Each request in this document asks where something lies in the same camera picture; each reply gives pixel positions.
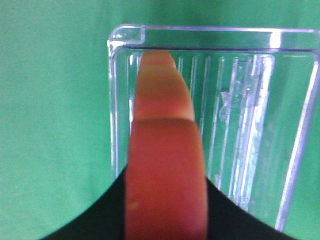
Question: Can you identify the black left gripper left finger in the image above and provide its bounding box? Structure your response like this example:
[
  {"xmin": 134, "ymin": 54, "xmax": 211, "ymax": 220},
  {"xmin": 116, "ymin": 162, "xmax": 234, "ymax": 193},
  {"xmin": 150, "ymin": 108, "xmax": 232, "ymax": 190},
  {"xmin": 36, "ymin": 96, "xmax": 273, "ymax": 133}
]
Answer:
[{"xmin": 43, "ymin": 169, "xmax": 126, "ymax": 240}]

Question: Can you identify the green tablecloth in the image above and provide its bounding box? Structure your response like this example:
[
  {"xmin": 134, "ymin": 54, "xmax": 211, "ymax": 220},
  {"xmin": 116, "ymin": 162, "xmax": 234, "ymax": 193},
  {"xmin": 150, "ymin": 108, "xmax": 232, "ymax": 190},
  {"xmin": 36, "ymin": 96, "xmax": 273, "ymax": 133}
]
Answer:
[{"xmin": 0, "ymin": 0, "xmax": 320, "ymax": 240}]

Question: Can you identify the bread slice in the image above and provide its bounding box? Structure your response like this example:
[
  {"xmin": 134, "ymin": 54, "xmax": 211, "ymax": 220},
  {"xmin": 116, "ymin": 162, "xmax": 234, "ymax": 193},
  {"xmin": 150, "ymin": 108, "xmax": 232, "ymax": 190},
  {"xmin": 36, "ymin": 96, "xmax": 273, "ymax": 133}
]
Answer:
[{"xmin": 124, "ymin": 51, "xmax": 208, "ymax": 240}]

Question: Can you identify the left clear plastic tray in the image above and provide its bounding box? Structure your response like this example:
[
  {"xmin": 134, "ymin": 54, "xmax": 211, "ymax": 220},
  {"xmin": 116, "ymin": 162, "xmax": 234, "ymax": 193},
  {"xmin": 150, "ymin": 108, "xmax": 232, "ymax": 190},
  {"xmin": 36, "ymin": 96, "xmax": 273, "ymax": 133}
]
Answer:
[{"xmin": 106, "ymin": 24, "xmax": 320, "ymax": 231}]

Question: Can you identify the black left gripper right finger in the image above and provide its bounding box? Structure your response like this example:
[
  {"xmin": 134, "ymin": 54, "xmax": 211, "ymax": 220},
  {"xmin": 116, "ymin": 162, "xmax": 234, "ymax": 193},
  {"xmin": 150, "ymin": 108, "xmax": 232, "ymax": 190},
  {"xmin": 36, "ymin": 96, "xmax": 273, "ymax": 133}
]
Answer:
[{"xmin": 206, "ymin": 179, "xmax": 294, "ymax": 240}]

